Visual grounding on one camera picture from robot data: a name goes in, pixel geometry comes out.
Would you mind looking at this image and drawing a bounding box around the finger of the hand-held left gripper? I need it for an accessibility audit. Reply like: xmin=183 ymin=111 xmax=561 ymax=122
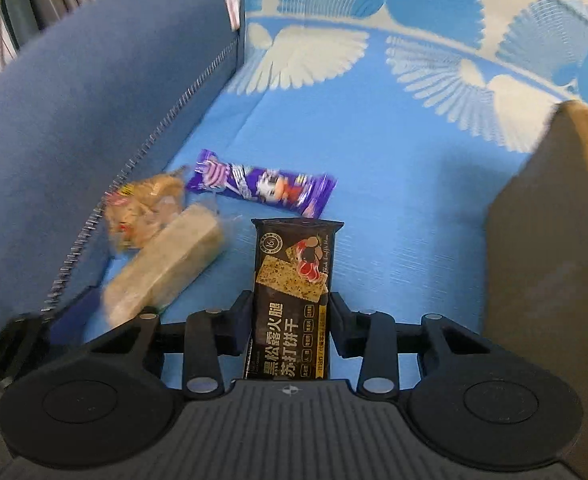
xmin=0 ymin=310 xmax=56 ymax=393

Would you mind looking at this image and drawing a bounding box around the purple snack bar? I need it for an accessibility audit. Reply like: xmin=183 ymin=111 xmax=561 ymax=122
xmin=184 ymin=149 xmax=337 ymax=220

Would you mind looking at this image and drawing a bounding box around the grey curtain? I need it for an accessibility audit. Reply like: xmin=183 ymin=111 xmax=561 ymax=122
xmin=0 ymin=0 xmax=121 ymax=82

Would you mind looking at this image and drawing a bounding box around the brown cardboard box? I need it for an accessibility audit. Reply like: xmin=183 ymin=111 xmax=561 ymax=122
xmin=481 ymin=100 xmax=588 ymax=467

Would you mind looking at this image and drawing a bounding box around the clear cracker packet red label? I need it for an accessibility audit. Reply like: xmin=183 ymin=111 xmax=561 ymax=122
xmin=101 ymin=170 xmax=191 ymax=257

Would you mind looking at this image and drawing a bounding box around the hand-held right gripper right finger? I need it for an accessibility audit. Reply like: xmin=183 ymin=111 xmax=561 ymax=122
xmin=326 ymin=292 xmax=505 ymax=398

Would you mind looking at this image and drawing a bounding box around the black cracker packet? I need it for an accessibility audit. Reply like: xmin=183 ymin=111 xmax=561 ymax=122
xmin=244 ymin=217 xmax=346 ymax=381

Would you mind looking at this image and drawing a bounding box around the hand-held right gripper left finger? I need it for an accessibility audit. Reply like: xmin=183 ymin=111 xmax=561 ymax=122
xmin=91 ymin=290 xmax=255 ymax=401

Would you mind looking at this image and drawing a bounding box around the blue fan printed cloth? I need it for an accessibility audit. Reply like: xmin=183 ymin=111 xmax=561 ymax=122
xmin=49 ymin=0 xmax=588 ymax=396

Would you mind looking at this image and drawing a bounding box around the beige bar clear packet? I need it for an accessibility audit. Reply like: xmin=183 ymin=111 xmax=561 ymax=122
xmin=99 ymin=204 xmax=226 ymax=327

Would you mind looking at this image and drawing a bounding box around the white sofa label tag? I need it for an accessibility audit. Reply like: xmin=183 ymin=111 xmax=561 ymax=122
xmin=225 ymin=0 xmax=246 ymax=32

